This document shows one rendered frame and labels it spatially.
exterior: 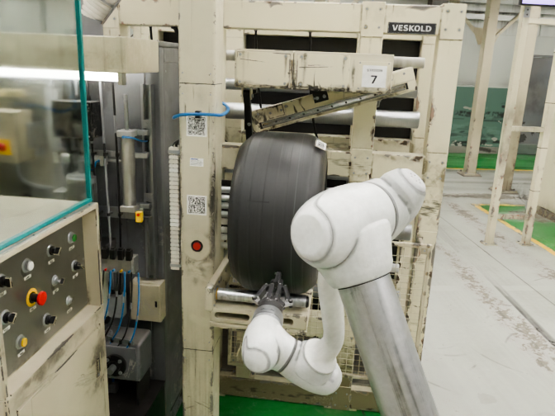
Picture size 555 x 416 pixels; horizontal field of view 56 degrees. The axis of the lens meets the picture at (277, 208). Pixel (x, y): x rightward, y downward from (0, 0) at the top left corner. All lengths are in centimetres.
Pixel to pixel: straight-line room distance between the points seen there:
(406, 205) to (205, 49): 104
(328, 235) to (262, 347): 57
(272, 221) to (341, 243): 81
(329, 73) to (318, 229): 124
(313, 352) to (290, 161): 64
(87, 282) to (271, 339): 77
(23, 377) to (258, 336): 64
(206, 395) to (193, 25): 143
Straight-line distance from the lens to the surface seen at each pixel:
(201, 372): 222
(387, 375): 97
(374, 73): 205
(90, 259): 188
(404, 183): 104
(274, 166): 171
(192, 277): 203
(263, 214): 167
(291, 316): 191
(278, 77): 207
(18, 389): 157
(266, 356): 138
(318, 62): 205
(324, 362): 142
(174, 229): 200
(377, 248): 93
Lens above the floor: 174
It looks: 16 degrees down
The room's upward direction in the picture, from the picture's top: 2 degrees clockwise
